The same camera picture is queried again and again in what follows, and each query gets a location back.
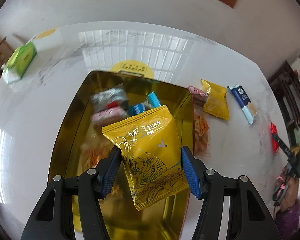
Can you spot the gold foil snack packet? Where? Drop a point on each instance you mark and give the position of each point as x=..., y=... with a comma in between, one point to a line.
x=150, y=147

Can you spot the green tissue pack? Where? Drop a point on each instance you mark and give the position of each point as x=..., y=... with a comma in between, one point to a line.
x=17, y=64

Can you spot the person's hand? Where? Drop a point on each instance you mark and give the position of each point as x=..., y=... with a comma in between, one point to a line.
x=290, y=199

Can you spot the red snack packet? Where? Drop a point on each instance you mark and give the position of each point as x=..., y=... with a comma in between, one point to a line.
x=273, y=131

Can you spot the pink wrapped snack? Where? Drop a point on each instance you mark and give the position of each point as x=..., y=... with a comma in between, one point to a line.
x=199, y=96

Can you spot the dark wooden cabinet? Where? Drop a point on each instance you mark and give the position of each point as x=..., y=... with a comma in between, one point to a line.
x=285, y=85

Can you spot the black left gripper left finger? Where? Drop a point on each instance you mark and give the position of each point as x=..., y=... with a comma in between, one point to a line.
x=52, y=216

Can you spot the blue white cracker packet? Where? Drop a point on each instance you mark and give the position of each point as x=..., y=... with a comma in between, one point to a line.
x=244, y=102

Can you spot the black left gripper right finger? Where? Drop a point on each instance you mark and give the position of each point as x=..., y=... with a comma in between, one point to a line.
x=249, y=217

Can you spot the blue striped snack packet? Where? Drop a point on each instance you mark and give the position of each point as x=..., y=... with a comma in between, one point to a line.
x=151, y=102

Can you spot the silver wrapped snack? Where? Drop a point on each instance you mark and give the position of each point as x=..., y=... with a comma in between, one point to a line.
x=108, y=99

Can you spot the clear twisted-snack packet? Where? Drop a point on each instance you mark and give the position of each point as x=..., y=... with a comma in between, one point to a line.
x=93, y=152

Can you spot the clear fried-snack packet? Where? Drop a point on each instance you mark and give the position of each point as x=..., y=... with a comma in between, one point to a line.
x=201, y=133

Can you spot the yellow round table sticker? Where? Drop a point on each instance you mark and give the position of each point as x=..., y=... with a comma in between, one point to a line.
x=133, y=68

